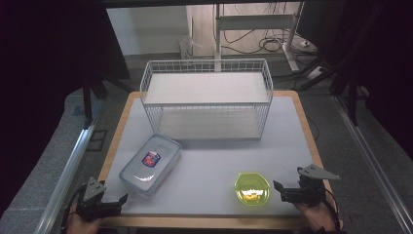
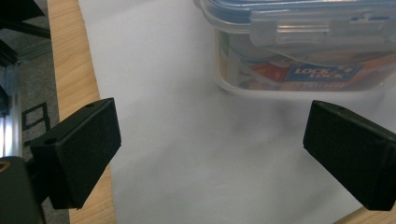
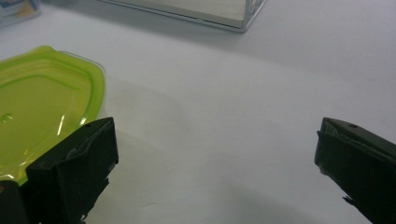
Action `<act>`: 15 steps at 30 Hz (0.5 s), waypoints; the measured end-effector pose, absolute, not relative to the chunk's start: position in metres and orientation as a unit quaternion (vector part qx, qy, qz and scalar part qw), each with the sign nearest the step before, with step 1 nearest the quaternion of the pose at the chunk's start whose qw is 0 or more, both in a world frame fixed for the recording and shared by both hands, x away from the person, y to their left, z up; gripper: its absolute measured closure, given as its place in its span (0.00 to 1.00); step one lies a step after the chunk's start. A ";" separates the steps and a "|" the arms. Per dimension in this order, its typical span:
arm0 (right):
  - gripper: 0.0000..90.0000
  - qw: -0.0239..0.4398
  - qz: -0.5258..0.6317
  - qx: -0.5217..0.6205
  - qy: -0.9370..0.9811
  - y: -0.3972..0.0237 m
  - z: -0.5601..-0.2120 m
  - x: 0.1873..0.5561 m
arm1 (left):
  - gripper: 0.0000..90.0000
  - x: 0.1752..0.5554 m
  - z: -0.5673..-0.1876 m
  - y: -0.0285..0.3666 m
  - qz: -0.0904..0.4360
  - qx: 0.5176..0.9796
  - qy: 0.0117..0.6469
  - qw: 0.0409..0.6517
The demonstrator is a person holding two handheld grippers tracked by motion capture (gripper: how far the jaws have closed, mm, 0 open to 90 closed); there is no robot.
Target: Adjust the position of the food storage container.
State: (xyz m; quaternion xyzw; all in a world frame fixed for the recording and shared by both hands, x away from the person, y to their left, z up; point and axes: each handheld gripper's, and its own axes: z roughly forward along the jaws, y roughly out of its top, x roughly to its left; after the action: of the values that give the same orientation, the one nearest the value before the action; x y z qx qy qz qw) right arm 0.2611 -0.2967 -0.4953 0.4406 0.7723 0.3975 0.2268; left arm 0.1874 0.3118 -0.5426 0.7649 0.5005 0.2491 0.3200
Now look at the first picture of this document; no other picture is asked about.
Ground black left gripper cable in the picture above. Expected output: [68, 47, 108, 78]
[60, 184, 87, 234]

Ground black square floor frame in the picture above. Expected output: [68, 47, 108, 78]
[85, 129, 108, 152]

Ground green plastic bowl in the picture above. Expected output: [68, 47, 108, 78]
[234, 172, 271, 206]

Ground white power strip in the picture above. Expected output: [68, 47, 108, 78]
[306, 65, 325, 81]

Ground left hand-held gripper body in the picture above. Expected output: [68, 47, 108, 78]
[75, 176, 123, 222]

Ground aluminium rail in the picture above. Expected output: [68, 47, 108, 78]
[331, 95, 413, 234]
[33, 98, 105, 234]

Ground black metal stand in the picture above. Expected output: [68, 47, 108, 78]
[328, 4, 386, 127]
[81, 72, 132, 130]

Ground white wire shelf rack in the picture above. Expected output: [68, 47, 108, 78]
[139, 58, 275, 141]

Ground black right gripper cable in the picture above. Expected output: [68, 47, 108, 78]
[322, 189, 344, 231]

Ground person's left hand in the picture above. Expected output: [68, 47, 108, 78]
[65, 211, 102, 234]

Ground white metal desk frame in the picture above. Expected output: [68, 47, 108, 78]
[213, 2, 306, 73]

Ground clear food container blue lid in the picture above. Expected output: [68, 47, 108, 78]
[119, 134, 182, 197]

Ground grey table mat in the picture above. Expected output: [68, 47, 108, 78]
[102, 96, 323, 218]

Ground black floor cables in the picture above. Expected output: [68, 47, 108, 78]
[221, 28, 318, 57]

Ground person's right hand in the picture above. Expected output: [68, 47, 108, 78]
[293, 200, 339, 233]

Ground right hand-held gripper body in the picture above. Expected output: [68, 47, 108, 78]
[295, 164, 341, 208]

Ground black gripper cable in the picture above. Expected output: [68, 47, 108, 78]
[60, 184, 87, 234]
[322, 189, 344, 231]

